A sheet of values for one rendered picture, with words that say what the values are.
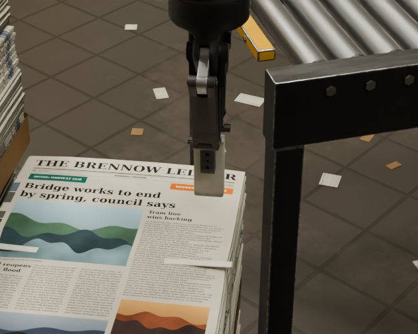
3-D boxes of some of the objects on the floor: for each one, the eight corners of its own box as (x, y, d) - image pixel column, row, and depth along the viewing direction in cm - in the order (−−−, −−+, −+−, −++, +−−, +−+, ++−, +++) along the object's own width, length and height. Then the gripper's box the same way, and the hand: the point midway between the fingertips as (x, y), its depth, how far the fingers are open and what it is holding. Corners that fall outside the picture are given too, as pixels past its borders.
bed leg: (260, 440, 189) (273, 152, 151) (251, 418, 194) (261, 132, 155) (288, 434, 191) (308, 146, 152) (278, 412, 195) (296, 127, 157)
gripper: (178, -51, 92) (182, 155, 106) (156, 6, 82) (163, 228, 95) (256, -48, 92) (250, 160, 105) (244, 11, 81) (239, 234, 94)
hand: (209, 164), depth 98 cm, fingers closed
